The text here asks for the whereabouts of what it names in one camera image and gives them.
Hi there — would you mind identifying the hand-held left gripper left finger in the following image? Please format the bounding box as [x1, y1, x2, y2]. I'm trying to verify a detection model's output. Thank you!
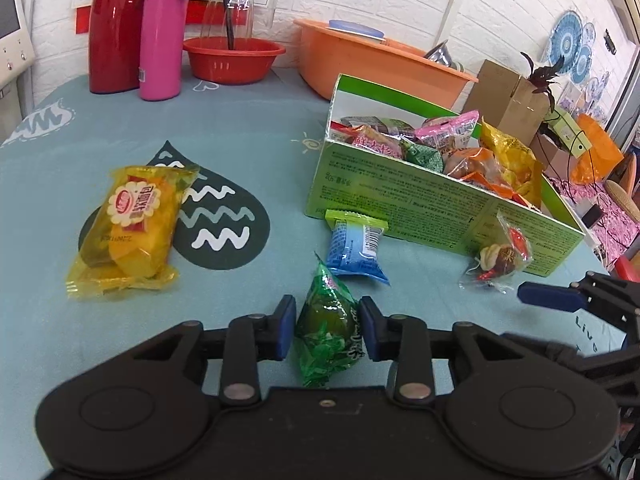
[132, 294, 298, 407]

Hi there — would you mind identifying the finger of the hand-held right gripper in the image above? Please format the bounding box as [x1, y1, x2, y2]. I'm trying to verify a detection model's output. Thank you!
[502, 332, 608, 386]
[517, 271, 640, 333]

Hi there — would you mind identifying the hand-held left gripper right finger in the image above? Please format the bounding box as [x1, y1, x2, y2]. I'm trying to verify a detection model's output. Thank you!
[359, 295, 523, 407]

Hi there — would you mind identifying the large orange snack packet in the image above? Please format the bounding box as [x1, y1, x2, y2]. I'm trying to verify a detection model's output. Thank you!
[462, 170, 533, 208]

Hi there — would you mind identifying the green cardboard box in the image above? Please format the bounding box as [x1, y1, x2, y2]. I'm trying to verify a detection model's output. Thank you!
[305, 74, 586, 278]

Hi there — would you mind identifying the yellow crinkled snack packet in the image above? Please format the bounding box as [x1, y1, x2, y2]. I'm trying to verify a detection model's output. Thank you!
[480, 117, 543, 206]

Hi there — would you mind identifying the small orange brown snack packet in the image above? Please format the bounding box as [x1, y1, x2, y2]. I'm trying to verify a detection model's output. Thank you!
[442, 147, 496, 181]

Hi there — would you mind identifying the dark green snack packet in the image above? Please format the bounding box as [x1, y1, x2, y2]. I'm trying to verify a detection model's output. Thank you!
[402, 142, 446, 173]

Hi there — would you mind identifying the dark red snack packet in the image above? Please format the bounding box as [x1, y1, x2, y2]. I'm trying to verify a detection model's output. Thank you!
[330, 127, 406, 161]

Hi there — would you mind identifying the pink edged snack packet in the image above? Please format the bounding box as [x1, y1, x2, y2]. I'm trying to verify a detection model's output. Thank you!
[414, 110, 481, 153]

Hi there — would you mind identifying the blue snack packet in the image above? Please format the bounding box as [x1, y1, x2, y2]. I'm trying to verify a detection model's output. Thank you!
[324, 208, 392, 287]

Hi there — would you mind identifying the pink patterned cloth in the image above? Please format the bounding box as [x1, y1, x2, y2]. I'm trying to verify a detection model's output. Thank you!
[547, 175, 640, 261]

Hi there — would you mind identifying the orange plastic bag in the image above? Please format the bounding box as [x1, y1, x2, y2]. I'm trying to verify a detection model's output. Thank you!
[570, 114, 625, 186]

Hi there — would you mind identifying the small green white box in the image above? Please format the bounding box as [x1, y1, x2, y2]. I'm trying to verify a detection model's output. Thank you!
[545, 110, 588, 156]

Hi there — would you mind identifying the yellow cake snack packet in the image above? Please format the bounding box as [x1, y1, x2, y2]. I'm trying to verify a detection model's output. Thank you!
[65, 164, 201, 301]

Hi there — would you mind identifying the brown cardboard box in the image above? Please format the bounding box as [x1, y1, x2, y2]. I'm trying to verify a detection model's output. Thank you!
[462, 59, 556, 148]

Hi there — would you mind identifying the teal printed tablecloth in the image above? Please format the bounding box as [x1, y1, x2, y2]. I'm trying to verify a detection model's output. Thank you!
[0, 67, 616, 461]

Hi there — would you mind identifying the purple leaf plant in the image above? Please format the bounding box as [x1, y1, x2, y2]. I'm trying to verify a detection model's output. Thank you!
[520, 51, 566, 111]

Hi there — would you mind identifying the large blue patterned plate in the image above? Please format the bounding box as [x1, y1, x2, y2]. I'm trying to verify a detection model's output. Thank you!
[545, 10, 583, 63]

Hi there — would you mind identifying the orange plastic basin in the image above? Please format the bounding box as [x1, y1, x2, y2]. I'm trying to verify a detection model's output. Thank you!
[293, 18, 479, 113]

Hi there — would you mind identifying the red plastic basin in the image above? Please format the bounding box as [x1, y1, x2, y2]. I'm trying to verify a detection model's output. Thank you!
[182, 36, 287, 86]

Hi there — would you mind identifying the blue lid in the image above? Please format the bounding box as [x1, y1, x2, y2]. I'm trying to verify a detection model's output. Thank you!
[328, 20, 387, 43]

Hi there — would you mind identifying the pink bottle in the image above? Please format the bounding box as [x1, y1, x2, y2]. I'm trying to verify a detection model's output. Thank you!
[139, 0, 198, 102]

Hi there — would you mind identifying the glass pitcher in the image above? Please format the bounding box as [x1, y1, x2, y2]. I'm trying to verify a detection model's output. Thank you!
[200, 0, 279, 53]

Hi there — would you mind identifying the red thermos jug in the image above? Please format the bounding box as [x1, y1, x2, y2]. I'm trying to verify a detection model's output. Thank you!
[89, 0, 161, 95]

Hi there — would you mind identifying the white appliance with screen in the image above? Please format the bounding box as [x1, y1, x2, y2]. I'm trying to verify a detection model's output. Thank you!
[0, 0, 38, 126]

